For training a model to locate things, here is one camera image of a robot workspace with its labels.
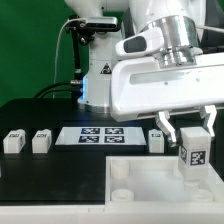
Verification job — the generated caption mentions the black base cables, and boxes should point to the black base cables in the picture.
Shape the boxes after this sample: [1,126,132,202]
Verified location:
[33,79,83,100]

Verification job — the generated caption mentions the black camera on stand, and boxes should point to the black camera on stand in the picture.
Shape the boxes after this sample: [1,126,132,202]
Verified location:
[66,16,119,32]

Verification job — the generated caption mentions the white front rail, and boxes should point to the white front rail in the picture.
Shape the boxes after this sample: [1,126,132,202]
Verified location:
[0,203,224,224]

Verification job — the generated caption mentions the white square tabletop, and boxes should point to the white square tabletop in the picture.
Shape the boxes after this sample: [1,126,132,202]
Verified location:
[105,156,224,203]

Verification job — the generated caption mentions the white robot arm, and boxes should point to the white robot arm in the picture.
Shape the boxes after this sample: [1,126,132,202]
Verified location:
[65,0,224,144]

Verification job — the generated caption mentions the grey camera cable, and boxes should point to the grey camera cable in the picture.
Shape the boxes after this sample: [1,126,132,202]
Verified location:
[52,17,87,100]

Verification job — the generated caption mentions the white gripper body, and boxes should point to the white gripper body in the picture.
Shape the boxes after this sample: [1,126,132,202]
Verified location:
[110,53,224,121]

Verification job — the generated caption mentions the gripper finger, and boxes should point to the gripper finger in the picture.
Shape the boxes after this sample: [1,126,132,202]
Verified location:
[200,105,217,138]
[155,111,177,147]

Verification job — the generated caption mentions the white sheet with markers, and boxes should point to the white sheet with markers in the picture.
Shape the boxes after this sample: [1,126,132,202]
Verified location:
[56,127,146,145]

